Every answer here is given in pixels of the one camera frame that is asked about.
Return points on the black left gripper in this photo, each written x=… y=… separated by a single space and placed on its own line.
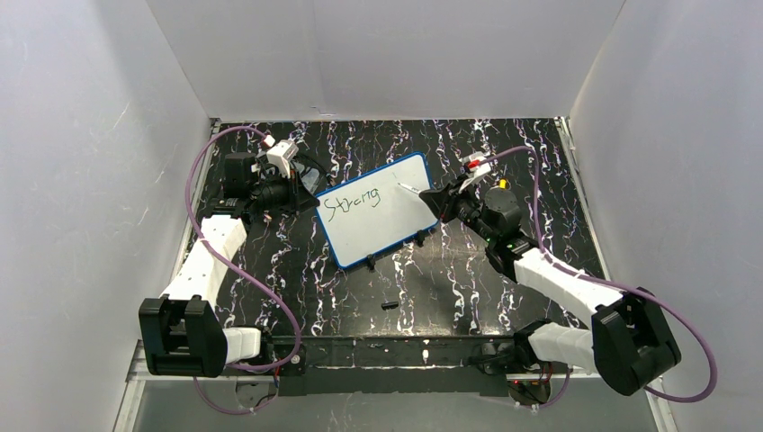
x=295 y=190

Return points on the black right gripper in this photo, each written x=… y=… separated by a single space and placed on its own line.
x=455 y=202

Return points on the white marker pen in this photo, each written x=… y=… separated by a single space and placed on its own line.
x=409 y=188

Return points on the blue framed whiteboard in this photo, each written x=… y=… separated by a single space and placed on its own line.
x=371 y=213

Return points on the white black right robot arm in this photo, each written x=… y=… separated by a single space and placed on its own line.
x=626 y=339

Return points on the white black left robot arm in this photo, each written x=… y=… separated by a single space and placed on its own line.
x=181 y=333

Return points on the clear plastic parts box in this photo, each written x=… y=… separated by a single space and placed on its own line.
x=314 y=176

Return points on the black marker cap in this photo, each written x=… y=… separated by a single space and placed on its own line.
x=390 y=305

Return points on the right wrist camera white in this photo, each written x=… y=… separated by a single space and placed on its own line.
x=476 y=168

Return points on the aluminium frame rail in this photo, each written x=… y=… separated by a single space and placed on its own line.
x=384 y=384

